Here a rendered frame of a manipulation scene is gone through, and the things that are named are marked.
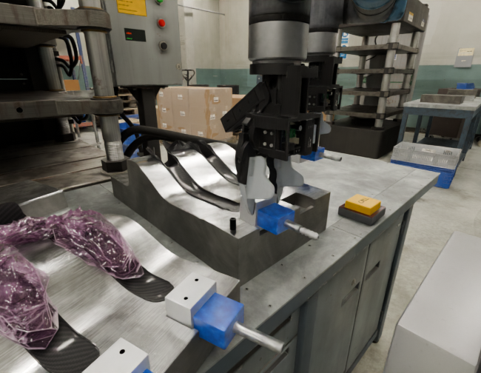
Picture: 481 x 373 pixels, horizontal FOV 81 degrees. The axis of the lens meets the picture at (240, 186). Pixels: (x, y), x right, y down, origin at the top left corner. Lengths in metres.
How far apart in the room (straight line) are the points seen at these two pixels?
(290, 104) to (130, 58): 0.94
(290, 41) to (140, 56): 0.94
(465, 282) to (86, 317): 0.35
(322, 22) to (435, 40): 6.31
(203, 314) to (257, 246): 0.16
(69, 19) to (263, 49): 0.78
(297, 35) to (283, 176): 0.20
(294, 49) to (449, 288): 0.28
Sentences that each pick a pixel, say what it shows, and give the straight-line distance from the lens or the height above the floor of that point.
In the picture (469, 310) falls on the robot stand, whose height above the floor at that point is 0.99.
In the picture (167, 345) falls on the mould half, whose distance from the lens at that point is 0.34.
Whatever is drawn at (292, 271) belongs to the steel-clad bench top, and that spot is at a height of 0.80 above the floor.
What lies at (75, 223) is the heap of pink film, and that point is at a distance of 0.45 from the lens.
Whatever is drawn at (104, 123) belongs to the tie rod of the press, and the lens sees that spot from 1.07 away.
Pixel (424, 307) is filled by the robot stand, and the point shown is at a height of 0.99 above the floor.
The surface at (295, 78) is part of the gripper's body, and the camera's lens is 0.36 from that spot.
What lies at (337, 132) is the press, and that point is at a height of 0.31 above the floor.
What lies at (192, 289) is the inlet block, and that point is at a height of 0.88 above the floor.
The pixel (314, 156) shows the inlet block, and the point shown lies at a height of 0.93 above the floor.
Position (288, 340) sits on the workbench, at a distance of 0.70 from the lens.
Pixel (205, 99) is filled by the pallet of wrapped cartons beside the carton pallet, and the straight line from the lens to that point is 4.37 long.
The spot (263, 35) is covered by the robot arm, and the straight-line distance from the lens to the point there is 0.37.
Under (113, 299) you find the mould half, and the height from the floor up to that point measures 0.86.
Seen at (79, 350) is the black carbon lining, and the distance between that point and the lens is 0.37.
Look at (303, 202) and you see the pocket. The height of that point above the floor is 0.87.
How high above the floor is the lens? 1.11
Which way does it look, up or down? 21 degrees down
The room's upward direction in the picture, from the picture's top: straight up
